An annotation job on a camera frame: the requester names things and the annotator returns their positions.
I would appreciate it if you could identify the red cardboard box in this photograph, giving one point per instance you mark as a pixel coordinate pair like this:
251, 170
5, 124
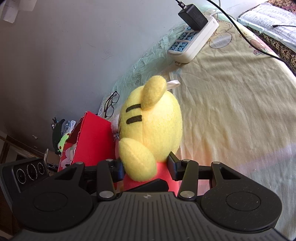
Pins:
94, 139

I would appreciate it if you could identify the brown patterned cloth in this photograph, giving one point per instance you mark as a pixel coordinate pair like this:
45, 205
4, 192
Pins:
280, 49

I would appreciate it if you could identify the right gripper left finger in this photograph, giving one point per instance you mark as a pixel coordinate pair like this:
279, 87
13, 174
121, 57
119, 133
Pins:
109, 171

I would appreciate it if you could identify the bright green frog plush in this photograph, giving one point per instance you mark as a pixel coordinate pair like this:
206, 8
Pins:
62, 142

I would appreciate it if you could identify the white plush bunny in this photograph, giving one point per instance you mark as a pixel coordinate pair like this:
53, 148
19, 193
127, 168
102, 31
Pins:
68, 156

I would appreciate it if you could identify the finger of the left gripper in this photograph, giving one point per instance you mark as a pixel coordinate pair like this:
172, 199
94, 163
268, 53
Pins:
157, 185

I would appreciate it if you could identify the white power strip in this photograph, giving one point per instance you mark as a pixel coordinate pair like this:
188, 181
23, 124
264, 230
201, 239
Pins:
190, 42

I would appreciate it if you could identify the white paper notebook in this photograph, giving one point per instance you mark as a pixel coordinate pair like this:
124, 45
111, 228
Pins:
272, 21

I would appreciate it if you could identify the yellow tiger plush toy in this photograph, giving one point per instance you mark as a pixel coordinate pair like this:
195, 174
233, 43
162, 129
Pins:
150, 127

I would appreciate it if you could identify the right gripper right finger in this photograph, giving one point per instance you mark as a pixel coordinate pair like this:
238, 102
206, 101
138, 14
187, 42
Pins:
186, 171

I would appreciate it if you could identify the green cartoon bed sheet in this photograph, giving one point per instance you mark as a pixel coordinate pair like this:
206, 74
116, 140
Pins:
237, 103

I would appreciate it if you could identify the black eyeglasses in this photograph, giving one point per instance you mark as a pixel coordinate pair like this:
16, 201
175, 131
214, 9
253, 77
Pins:
109, 104

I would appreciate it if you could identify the black power adapter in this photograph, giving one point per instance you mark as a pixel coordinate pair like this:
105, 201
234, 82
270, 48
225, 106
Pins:
193, 17

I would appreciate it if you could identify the dark green garment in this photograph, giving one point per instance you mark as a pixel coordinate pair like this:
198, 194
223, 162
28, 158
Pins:
57, 134

